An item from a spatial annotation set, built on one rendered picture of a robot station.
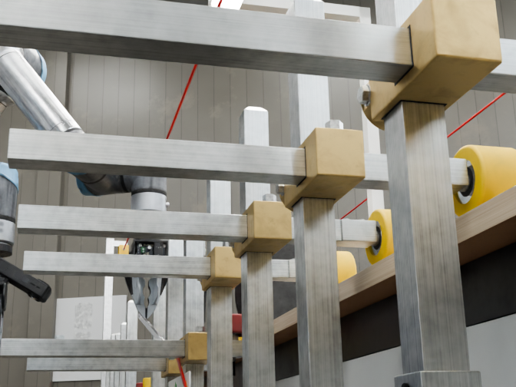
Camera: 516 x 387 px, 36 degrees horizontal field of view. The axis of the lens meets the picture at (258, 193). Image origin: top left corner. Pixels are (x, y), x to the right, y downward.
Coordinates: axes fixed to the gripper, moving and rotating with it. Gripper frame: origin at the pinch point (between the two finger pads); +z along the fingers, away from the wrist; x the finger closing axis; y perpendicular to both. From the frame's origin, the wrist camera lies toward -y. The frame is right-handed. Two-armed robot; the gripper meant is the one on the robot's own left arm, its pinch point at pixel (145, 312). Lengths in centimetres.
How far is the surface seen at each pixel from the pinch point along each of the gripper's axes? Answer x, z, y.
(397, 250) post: 6, 13, 112
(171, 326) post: 6.9, 1.4, -10.3
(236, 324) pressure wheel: 14.4, 5.2, 20.9
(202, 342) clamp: 7.9, 8.6, 21.9
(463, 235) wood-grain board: 22, 6, 93
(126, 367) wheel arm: -3.1, 10.5, -6.6
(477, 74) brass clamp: 10, 2, 120
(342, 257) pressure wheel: 27, -2, 45
